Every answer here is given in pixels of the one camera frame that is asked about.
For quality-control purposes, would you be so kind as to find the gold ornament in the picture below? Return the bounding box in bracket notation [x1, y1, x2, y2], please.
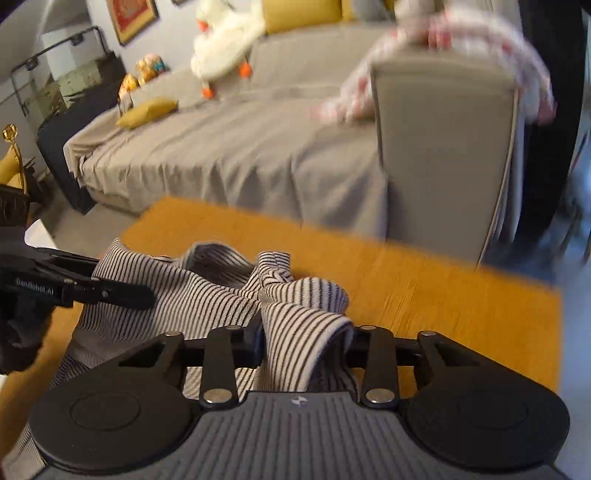
[2, 124, 22, 154]

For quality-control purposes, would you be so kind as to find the yellow chair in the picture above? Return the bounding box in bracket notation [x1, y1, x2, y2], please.
[0, 148, 29, 190]

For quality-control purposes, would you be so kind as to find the large yellow cushion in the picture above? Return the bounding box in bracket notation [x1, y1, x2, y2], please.
[261, 0, 345, 34]

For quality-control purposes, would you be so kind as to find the striped sweater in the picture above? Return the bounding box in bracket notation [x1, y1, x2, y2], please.
[7, 239, 358, 467]

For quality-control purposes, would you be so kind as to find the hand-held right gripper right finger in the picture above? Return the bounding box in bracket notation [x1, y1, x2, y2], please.
[344, 324, 481, 409]

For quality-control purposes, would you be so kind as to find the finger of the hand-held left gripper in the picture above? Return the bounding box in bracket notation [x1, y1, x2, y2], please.
[34, 248, 156, 311]

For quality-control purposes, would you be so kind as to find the orange plush toy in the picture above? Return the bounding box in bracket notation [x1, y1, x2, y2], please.
[119, 74, 140, 103]

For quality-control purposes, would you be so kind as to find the framed red picture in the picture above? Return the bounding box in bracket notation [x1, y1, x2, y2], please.
[105, 0, 160, 47]

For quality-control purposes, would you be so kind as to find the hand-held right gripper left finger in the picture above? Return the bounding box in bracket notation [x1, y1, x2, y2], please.
[117, 323, 265, 409]

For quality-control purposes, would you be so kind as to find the white goose plush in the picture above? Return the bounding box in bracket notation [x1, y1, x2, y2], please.
[191, 0, 266, 99]

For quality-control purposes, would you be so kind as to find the small yellow pillow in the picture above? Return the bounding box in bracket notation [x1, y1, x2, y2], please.
[115, 98, 178, 129]

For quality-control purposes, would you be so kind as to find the grey sofa cover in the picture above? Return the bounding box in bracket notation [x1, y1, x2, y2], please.
[65, 21, 393, 232]

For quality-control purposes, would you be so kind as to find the grey sofa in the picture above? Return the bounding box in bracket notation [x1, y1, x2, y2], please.
[65, 0, 527, 271]

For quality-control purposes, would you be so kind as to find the glass fish tank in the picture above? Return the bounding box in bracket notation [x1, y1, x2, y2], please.
[10, 25, 127, 125]

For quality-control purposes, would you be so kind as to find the person's left hand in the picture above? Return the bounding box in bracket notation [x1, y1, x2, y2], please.
[0, 302, 54, 376]

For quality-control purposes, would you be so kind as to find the black tank cabinet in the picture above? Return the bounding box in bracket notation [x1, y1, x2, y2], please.
[36, 98, 122, 216]

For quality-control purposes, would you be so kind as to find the floral blanket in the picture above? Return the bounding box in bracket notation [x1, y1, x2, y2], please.
[311, 9, 557, 125]

